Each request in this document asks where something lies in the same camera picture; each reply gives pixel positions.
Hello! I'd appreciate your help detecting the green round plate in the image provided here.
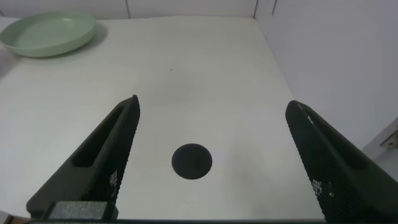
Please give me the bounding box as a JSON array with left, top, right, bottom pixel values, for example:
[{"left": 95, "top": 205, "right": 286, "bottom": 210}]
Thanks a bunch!
[{"left": 0, "top": 11, "right": 97, "bottom": 58}]

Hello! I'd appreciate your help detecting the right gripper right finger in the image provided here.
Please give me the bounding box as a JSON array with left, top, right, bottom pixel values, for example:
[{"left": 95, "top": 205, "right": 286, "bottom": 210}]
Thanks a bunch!
[{"left": 285, "top": 100, "right": 398, "bottom": 223}]

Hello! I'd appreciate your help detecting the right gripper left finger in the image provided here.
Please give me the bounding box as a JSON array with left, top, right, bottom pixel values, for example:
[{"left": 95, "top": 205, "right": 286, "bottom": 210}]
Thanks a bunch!
[{"left": 25, "top": 94, "right": 141, "bottom": 219}]

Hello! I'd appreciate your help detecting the grey metal frame bracket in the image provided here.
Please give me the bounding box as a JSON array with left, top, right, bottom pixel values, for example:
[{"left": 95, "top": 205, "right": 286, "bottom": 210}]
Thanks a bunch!
[{"left": 361, "top": 117, "right": 398, "bottom": 183}]

